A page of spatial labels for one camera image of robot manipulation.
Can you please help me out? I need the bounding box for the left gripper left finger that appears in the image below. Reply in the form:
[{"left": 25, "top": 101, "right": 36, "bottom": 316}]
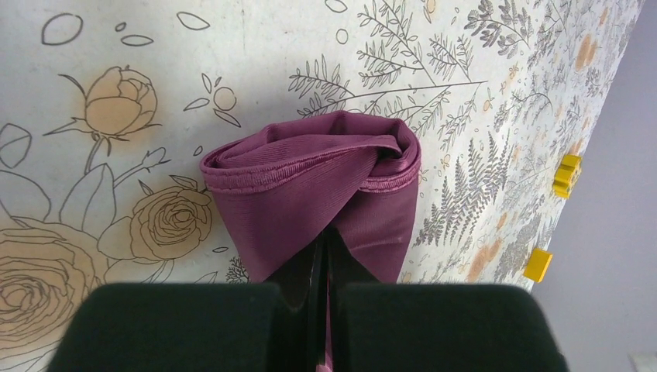
[{"left": 48, "top": 241, "right": 324, "bottom": 371}]

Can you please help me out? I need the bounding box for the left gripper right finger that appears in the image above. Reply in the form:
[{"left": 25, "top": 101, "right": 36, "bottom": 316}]
[{"left": 325, "top": 229, "right": 568, "bottom": 371}]

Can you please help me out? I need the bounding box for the purple satin napkin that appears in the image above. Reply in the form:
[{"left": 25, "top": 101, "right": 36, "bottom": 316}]
[{"left": 198, "top": 110, "right": 423, "bottom": 372}]

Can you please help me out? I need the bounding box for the yellow block at right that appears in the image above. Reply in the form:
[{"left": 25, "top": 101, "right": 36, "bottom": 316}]
[{"left": 523, "top": 248, "right": 553, "bottom": 283}]

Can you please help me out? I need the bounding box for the floral tablecloth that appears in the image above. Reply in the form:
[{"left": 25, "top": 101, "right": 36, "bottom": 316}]
[{"left": 1, "top": 1, "right": 644, "bottom": 371}]

